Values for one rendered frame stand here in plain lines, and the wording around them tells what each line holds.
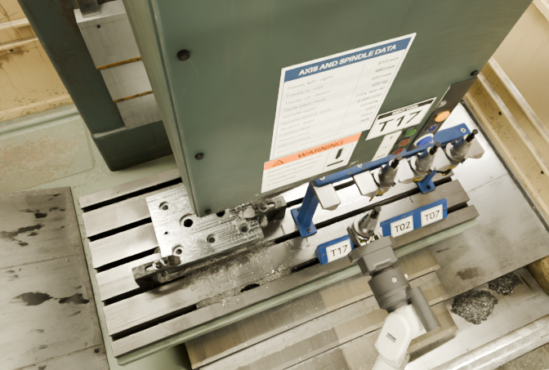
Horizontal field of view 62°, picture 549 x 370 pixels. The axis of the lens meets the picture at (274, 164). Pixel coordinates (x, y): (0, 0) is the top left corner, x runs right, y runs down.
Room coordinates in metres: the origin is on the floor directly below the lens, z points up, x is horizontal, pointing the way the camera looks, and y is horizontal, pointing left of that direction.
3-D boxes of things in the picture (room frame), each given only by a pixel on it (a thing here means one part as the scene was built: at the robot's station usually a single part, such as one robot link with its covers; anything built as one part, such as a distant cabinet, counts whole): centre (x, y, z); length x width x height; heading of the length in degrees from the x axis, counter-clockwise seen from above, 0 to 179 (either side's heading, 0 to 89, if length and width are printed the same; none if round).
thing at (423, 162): (0.61, -0.39, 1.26); 0.04 x 0.04 x 0.07
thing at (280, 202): (0.51, 0.01, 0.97); 0.13 x 0.03 x 0.15; 120
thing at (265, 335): (0.23, -0.27, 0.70); 0.90 x 0.30 x 0.16; 120
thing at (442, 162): (0.64, -0.43, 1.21); 0.07 x 0.05 x 0.01; 30
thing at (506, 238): (0.80, -0.46, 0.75); 0.89 x 0.70 x 0.26; 30
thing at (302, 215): (0.52, -0.12, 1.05); 0.10 x 0.05 x 0.30; 30
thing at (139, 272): (0.29, 0.28, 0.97); 0.13 x 0.03 x 0.15; 120
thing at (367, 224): (0.41, -0.24, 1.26); 0.04 x 0.04 x 0.07
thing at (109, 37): (0.87, 0.32, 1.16); 0.48 x 0.05 x 0.51; 120
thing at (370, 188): (0.53, -0.24, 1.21); 0.07 x 0.05 x 0.01; 30
